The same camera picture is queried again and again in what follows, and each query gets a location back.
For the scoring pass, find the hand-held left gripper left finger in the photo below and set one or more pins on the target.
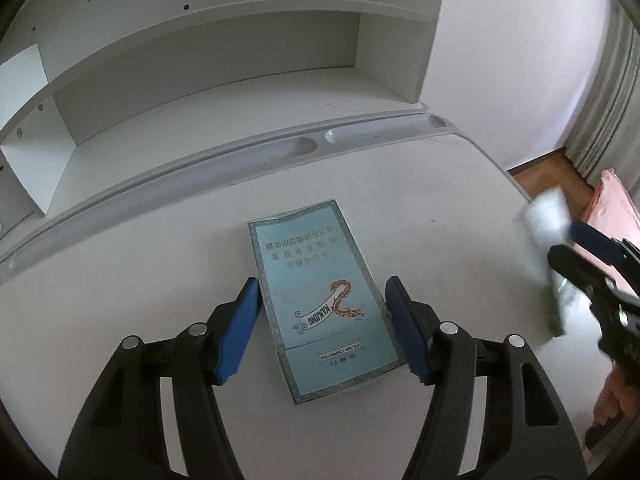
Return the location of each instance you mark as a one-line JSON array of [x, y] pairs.
[[240, 330]]

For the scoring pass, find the light blue cigarette pack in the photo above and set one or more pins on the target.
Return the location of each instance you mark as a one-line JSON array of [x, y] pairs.
[[320, 300]]

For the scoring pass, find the person's right hand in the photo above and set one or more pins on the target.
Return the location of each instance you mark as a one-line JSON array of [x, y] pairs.
[[612, 400]]

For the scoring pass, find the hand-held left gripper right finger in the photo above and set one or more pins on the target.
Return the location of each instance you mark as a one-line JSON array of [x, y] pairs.
[[407, 330]]

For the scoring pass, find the green white cardboard box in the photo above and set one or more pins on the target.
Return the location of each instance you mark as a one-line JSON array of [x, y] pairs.
[[542, 230]]

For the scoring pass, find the grey curtain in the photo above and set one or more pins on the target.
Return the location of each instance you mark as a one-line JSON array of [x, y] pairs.
[[610, 110]]

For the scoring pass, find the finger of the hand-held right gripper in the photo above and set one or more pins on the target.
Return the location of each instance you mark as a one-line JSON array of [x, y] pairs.
[[575, 265], [595, 242]]

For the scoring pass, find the pink cloth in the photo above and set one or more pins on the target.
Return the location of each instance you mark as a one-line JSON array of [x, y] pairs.
[[612, 205]]

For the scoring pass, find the white desk shelf unit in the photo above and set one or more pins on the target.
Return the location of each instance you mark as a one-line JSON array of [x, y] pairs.
[[200, 60]]

